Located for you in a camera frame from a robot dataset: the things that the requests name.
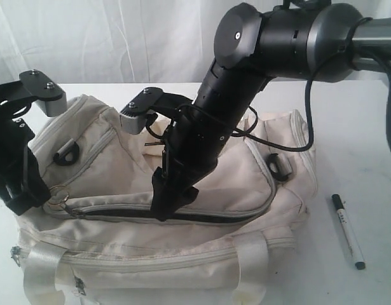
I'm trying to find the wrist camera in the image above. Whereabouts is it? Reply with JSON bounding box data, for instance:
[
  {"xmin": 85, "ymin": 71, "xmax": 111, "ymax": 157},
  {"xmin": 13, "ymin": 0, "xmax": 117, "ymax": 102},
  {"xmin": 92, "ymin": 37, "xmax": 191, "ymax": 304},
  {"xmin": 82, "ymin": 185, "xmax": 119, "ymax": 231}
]
[
  {"xmin": 119, "ymin": 87, "xmax": 164, "ymax": 135},
  {"xmin": 19, "ymin": 69, "xmax": 68, "ymax": 118}
]

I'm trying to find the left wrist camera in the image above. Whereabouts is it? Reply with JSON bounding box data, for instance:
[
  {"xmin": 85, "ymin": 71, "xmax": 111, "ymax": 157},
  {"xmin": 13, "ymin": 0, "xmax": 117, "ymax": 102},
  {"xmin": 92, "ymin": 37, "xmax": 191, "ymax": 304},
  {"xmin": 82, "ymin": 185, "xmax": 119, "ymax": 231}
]
[{"xmin": 19, "ymin": 69, "xmax": 68, "ymax": 118}]

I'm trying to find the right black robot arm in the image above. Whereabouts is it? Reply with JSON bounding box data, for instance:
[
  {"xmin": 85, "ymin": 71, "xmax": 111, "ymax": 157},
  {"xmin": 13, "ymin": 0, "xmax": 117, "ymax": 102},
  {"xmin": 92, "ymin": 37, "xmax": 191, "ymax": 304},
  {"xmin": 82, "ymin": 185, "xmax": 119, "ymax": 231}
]
[{"xmin": 151, "ymin": 1, "xmax": 391, "ymax": 221}]

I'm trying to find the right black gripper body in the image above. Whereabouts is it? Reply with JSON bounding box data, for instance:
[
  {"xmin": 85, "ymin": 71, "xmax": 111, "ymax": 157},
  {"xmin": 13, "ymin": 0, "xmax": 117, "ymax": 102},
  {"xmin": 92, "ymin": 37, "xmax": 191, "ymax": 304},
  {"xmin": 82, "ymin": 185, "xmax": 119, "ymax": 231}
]
[{"xmin": 164, "ymin": 111, "xmax": 230, "ymax": 191}]

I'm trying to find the metal key ring zipper pull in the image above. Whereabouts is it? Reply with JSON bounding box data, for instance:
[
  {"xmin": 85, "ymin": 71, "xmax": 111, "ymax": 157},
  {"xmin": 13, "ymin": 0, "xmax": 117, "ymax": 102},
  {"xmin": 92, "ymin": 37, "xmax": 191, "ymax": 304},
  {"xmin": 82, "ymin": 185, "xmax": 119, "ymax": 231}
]
[{"xmin": 47, "ymin": 185, "xmax": 70, "ymax": 210}]

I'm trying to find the white marker black cap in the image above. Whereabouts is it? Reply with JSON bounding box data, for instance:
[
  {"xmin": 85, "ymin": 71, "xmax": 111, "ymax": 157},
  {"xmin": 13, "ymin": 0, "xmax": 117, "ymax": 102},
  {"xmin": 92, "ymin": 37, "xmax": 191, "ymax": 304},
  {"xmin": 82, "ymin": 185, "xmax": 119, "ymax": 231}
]
[{"xmin": 331, "ymin": 194, "xmax": 366, "ymax": 270}]

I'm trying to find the cream white duffel bag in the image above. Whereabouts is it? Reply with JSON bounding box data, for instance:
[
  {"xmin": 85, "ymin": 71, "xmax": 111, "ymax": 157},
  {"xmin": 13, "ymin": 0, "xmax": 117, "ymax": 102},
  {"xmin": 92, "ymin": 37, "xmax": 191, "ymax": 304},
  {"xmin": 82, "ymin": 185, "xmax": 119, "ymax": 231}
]
[{"xmin": 11, "ymin": 95, "xmax": 317, "ymax": 304}]

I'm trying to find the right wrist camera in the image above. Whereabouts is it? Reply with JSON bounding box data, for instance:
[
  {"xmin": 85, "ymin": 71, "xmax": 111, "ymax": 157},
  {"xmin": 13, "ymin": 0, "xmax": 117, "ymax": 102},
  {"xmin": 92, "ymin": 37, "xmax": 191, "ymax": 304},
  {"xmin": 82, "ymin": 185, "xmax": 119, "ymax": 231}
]
[{"xmin": 119, "ymin": 87, "xmax": 164, "ymax": 135}]

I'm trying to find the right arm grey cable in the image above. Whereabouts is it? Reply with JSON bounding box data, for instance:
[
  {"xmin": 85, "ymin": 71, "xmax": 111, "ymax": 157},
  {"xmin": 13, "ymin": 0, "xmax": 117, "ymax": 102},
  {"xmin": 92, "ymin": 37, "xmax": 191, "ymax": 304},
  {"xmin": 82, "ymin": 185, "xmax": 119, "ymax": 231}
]
[{"xmin": 230, "ymin": 18, "xmax": 391, "ymax": 166}]

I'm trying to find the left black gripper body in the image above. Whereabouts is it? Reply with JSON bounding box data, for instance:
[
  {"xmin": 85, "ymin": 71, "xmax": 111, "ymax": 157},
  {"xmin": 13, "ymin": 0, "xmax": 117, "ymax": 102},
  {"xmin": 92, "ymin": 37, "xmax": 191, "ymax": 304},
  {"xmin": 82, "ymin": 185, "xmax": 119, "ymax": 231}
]
[{"xmin": 0, "ymin": 81, "xmax": 50, "ymax": 216}]

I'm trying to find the white background curtain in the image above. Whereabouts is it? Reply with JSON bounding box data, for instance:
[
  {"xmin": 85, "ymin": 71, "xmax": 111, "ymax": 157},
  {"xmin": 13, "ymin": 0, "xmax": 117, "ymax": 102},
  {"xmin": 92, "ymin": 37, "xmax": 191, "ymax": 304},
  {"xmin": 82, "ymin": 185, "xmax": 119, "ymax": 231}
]
[{"xmin": 0, "ymin": 0, "xmax": 391, "ymax": 85}]

